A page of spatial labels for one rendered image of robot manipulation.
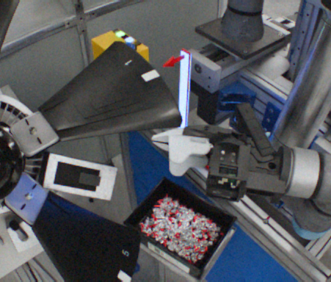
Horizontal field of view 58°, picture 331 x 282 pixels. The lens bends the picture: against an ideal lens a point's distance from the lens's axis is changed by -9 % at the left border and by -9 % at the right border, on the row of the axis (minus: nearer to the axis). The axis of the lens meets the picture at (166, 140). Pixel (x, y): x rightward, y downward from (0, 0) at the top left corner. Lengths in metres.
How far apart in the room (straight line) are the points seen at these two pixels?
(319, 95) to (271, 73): 0.60
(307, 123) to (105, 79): 0.37
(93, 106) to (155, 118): 0.11
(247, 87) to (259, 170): 0.63
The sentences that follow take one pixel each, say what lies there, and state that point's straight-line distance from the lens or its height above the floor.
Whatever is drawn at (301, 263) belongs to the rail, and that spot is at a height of 0.86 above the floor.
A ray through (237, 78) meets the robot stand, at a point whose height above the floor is 0.91.
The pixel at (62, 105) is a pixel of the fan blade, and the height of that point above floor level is 1.19.
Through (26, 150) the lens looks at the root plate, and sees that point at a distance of 0.54.
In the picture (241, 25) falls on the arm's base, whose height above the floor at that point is 1.09.
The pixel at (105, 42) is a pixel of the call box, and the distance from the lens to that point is 0.97.
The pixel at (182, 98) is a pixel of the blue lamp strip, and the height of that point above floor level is 1.06.
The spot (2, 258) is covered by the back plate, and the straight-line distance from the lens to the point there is 0.83.
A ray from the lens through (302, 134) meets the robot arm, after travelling 0.55.
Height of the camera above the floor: 1.56
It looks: 49 degrees down
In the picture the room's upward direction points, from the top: straight up
